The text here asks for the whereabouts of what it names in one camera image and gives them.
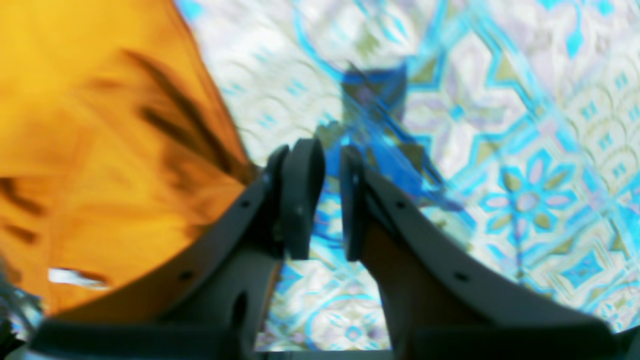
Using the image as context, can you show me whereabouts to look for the patterned blue tablecloth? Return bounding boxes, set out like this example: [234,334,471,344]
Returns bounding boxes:
[176,0,639,352]

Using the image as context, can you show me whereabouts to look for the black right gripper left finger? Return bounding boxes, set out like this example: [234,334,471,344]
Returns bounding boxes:
[30,137,325,360]

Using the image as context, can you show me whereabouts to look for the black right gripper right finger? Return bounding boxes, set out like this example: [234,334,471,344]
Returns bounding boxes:
[339,146,618,360]

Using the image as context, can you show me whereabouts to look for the orange T-shirt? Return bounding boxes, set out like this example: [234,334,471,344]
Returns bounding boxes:
[0,0,254,315]

